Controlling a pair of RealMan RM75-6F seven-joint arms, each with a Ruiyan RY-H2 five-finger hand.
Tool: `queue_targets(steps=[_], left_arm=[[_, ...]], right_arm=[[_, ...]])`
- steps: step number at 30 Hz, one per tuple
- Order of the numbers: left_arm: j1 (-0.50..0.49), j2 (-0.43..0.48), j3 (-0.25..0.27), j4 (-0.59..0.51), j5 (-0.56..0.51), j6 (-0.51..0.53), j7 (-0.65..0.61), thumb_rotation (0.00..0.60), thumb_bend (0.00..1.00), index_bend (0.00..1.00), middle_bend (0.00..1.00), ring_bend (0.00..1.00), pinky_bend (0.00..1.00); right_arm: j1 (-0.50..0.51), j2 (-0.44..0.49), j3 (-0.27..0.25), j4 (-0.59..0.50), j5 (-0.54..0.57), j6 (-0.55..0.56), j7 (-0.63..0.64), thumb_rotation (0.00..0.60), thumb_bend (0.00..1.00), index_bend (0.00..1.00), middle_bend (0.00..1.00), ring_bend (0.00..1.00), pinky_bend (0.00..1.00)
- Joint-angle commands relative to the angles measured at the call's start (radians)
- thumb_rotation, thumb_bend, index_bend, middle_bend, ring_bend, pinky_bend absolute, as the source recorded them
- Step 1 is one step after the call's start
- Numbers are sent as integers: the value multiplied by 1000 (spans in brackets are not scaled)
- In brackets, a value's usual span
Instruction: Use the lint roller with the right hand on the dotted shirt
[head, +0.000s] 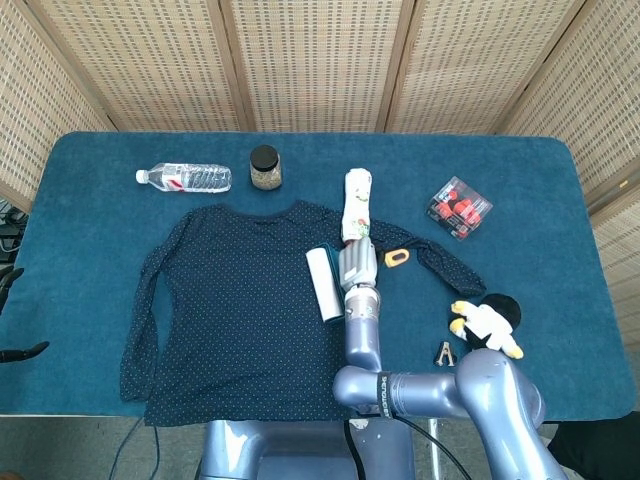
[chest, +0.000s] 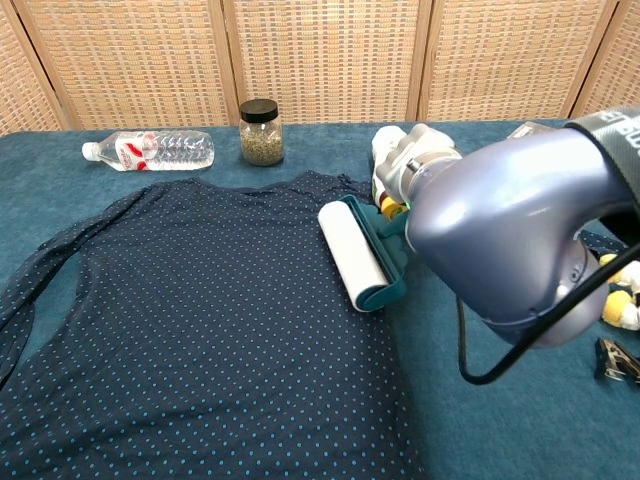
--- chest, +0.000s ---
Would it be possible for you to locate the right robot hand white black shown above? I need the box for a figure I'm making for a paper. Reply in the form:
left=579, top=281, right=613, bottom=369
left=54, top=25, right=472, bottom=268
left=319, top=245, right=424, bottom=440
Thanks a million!
left=372, top=123, right=463, bottom=207

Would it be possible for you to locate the teal lint roller yellow-tipped handle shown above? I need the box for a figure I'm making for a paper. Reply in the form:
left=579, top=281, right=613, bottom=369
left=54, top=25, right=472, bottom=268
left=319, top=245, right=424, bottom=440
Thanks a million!
left=317, top=194, right=417, bottom=314

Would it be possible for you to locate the black white plush toy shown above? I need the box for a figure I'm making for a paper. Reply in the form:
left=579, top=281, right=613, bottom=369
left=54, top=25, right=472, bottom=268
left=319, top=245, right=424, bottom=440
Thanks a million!
left=598, top=252, right=640, bottom=332

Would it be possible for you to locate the woven bamboo screen panel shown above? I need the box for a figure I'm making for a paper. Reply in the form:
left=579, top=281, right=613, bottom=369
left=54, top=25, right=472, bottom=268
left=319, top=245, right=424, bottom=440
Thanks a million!
left=0, top=0, right=69, bottom=137
left=221, top=0, right=433, bottom=125
left=8, top=0, right=237, bottom=130
left=569, top=0, right=640, bottom=119
left=405, top=0, right=624, bottom=123

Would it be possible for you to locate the glass jar black lid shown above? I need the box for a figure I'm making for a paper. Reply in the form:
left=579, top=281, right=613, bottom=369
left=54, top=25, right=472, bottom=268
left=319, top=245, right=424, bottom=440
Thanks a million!
left=238, top=98, right=286, bottom=167

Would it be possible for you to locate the clear plastic water bottle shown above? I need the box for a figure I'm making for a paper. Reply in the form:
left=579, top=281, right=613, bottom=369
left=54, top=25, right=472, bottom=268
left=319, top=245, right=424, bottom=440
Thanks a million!
left=81, top=129, right=216, bottom=173

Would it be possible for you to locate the navy polka dot shirt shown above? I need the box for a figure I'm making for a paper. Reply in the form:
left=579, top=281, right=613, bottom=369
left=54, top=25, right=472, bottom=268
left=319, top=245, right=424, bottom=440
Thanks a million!
left=0, top=169, right=627, bottom=480

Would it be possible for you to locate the blue fabric table cover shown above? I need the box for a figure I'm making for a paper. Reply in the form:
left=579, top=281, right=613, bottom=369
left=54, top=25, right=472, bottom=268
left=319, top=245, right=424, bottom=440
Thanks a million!
left=0, top=117, right=640, bottom=480

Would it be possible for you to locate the black cable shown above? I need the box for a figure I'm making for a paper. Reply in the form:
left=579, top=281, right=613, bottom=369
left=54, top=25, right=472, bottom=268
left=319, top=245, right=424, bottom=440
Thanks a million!
left=456, top=239, right=640, bottom=387

